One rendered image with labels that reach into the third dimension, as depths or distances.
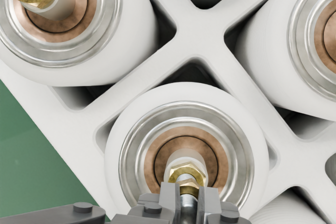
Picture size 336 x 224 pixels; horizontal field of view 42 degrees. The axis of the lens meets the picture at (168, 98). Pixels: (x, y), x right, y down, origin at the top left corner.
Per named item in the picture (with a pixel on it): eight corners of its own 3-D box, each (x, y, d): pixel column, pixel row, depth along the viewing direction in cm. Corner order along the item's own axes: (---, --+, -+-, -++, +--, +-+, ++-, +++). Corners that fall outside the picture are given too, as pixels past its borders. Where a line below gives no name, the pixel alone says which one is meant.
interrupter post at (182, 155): (196, 138, 25) (198, 147, 22) (213, 177, 25) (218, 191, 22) (157, 155, 25) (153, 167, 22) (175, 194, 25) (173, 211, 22)
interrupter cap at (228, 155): (219, 78, 25) (220, 78, 24) (274, 200, 25) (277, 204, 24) (98, 132, 25) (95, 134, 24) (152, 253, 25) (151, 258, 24)
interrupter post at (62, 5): (84, -12, 25) (68, -26, 22) (70, 29, 25) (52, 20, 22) (44, -26, 25) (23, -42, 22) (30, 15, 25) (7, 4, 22)
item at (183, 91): (211, 66, 42) (229, 53, 24) (251, 156, 43) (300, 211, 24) (120, 107, 43) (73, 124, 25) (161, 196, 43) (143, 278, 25)
